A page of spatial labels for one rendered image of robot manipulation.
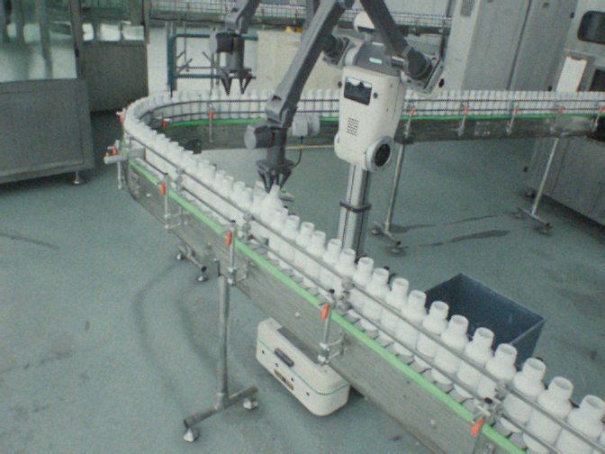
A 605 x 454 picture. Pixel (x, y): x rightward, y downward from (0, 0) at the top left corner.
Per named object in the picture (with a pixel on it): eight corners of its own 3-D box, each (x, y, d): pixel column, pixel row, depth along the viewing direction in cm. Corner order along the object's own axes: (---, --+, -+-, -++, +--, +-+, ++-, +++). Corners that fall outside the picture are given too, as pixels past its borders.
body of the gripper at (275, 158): (294, 168, 155) (296, 145, 151) (267, 174, 149) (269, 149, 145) (281, 161, 159) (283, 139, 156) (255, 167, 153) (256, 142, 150)
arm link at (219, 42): (248, 17, 172) (234, 14, 177) (220, 17, 165) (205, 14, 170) (248, 54, 177) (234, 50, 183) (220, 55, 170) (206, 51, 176)
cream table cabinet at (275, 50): (333, 131, 656) (345, 34, 602) (356, 146, 605) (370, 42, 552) (251, 133, 615) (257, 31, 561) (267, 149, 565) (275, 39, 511)
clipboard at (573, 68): (555, 91, 461) (567, 54, 446) (576, 96, 442) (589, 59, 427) (553, 91, 459) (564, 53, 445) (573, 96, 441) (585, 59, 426)
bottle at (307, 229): (302, 266, 158) (307, 218, 151) (316, 274, 155) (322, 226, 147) (288, 272, 154) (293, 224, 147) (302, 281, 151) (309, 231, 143)
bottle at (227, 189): (238, 219, 183) (239, 177, 175) (232, 226, 178) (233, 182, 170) (221, 216, 184) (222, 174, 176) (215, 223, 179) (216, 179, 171)
